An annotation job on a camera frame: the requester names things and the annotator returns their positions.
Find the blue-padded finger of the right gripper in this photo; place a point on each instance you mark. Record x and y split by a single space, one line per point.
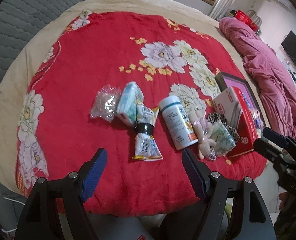
273 136

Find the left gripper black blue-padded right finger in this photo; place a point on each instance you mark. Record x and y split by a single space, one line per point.
249 219

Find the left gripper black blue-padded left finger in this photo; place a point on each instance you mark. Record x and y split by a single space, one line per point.
40 216

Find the small green tissue pack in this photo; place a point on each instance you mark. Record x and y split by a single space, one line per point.
224 141

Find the leopard print scrunchie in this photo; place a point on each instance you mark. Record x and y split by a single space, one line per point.
216 117

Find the pink plush bunny keychain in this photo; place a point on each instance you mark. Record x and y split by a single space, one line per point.
203 130

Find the snack packet with black band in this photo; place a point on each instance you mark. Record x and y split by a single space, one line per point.
146 148

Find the clear bag with beige item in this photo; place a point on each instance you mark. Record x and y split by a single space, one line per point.
105 103

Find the person's right hand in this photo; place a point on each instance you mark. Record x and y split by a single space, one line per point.
283 197

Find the purple scrunchie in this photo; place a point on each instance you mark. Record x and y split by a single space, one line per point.
257 123

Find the red tissue box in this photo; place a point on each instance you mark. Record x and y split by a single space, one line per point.
231 104

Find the pink item in clear packet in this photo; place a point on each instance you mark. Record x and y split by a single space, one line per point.
255 114

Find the pink quilted duvet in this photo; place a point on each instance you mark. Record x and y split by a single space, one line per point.
276 88

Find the grey box with pink book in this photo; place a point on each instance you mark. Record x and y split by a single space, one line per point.
225 80

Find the white supplement bottle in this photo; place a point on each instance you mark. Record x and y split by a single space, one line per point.
177 122

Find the red bags by window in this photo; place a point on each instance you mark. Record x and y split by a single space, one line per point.
249 18

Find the red floral blanket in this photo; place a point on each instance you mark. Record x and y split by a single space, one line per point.
56 134

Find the grey quilted headboard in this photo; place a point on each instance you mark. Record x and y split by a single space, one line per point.
21 20

